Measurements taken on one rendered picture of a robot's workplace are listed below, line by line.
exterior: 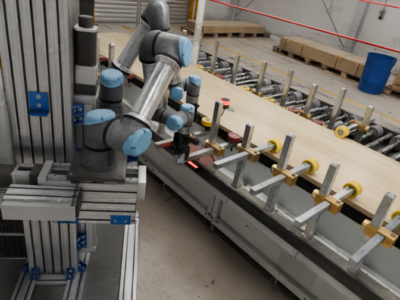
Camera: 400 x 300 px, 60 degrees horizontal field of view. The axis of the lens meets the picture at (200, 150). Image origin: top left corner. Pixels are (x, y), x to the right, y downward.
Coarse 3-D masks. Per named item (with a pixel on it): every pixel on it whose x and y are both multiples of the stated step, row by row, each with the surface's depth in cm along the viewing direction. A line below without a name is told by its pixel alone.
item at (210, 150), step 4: (220, 144) 214; (224, 144) 215; (228, 144) 216; (232, 144) 218; (236, 144) 221; (208, 148) 207; (212, 148) 208; (228, 148) 217; (196, 152) 201; (200, 152) 202; (204, 152) 203; (208, 152) 205; (212, 152) 208; (192, 156) 197; (196, 156) 199; (200, 156) 202; (204, 156) 204; (188, 160) 196
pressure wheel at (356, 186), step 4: (352, 180) 176; (348, 184) 173; (352, 184) 172; (356, 184) 172; (360, 184) 174; (352, 188) 172; (356, 188) 171; (360, 188) 172; (356, 192) 171; (360, 192) 173; (352, 196) 173; (356, 196) 172
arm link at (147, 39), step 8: (152, 32) 143; (144, 40) 143; (152, 40) 141; (144, 48) 144; (144, 56) 147; (152, 56) 145; (144, 64) 152; (152, 64) 151; (144, 72) 156; (144, 80) 160; (160, 104) 169; (160, 112) 171; (160, 120) 172
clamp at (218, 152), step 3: (207, 141) 214; (207, 144) 212; (210, 144) 210; (213, 144) 211; (216, 144) 211; (207, 147) 213; (213, 147) 209; (216, 147) 208; (222, 147) 209; (216, 150) 207; (219, 150) 206; (222, 150) 207; (216, 153) 208; (219, 153) 207; (222, 153) 209; (219, 156) 208
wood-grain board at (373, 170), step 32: (224, 96) 279; (256, 96) 290; (224, 128) 228; (256, 128) 234; (288, 128) 241; (320, 128) 250; (320, 160) 206; (352, 160) 212; (384, 160) 219; (384, 192) 185; (384, 224) 163
